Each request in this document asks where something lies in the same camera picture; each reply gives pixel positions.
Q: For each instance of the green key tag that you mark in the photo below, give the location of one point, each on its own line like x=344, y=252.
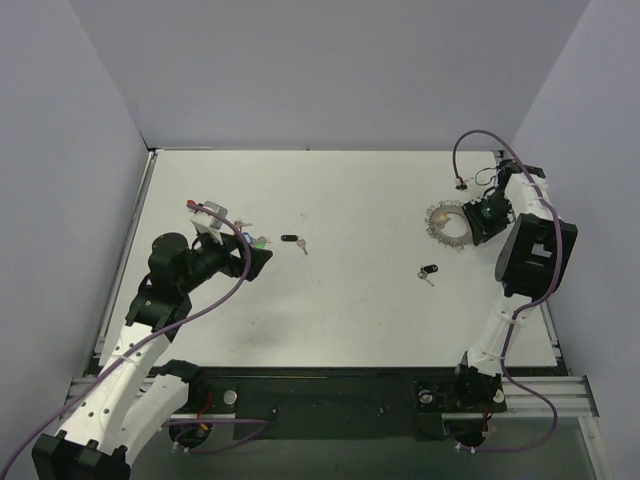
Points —
x=262, y=242

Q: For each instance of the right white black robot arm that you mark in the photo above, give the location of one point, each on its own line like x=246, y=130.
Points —
x=529, y=268

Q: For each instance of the black tag silver key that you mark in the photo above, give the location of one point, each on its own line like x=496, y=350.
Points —
x=297, y=240

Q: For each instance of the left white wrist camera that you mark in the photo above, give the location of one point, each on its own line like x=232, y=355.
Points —
x=207, y=219

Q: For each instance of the red tag key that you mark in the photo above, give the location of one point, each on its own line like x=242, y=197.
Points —
x=241, y=225

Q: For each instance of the blue key tag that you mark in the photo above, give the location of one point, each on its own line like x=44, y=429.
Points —
x=251, y=240

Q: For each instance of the white disc wire keyring holder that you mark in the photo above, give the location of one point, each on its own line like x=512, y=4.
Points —
x=446, y=223

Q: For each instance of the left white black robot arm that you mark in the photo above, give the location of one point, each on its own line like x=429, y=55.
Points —
x=111, y=425

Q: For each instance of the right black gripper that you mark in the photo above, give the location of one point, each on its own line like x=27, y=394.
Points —
x=478, y=223

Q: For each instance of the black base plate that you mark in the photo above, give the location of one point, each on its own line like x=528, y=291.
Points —
x=342, y=403

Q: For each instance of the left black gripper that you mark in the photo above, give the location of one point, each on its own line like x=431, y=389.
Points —
x=239, y=258

